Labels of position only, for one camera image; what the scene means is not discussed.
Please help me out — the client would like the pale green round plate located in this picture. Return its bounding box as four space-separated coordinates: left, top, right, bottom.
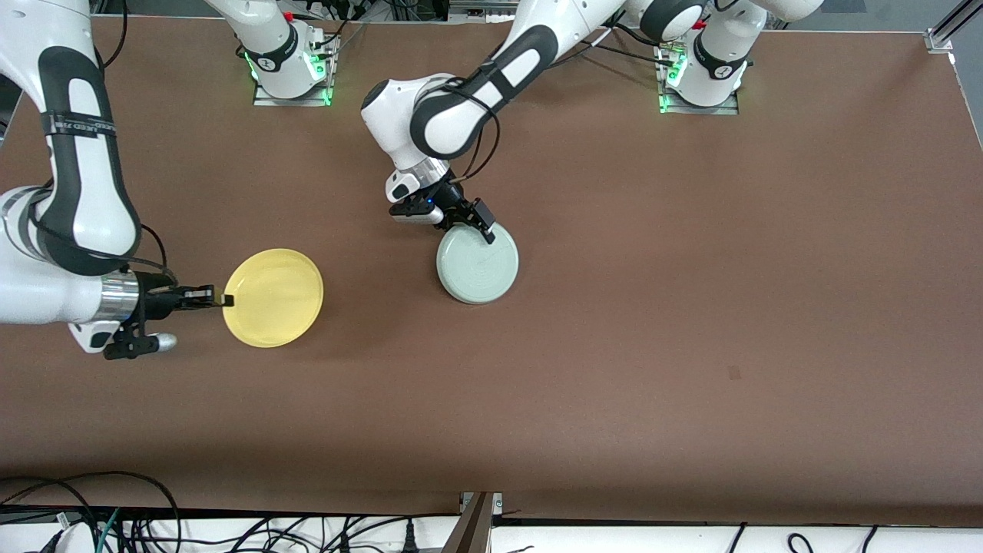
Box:
436 222 520 305

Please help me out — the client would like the yellow round plate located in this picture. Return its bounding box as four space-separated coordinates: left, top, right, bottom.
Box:
222 247 325 349

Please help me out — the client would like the brown table cover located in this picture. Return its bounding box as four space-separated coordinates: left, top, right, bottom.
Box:
0 14 983 527

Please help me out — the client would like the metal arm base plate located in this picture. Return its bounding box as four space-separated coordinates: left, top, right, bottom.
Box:
655 42 740 116
252 35 336 108

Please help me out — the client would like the black looped cable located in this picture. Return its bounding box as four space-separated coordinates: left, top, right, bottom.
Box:
0 471 182 553

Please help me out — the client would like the aluminium frame rail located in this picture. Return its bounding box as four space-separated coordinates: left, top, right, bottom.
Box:
448 0 523 24

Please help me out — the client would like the black arm base cable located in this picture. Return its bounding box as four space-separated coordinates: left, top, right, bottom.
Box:
307 12 369 58

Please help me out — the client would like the long black table cable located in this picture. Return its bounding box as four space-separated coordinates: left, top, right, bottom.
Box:
568 38 677 68

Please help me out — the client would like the green cable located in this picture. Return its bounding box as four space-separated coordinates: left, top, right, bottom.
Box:
96 507 121 553

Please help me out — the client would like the short black table cable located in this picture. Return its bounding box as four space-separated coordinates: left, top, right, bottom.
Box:
611 23 669 48

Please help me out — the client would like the aluminium frame post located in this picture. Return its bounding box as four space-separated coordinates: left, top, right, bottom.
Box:
442 492 504 553

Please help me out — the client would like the aluminium corner bracket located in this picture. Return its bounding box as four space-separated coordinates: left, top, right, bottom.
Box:
924 0 983 55

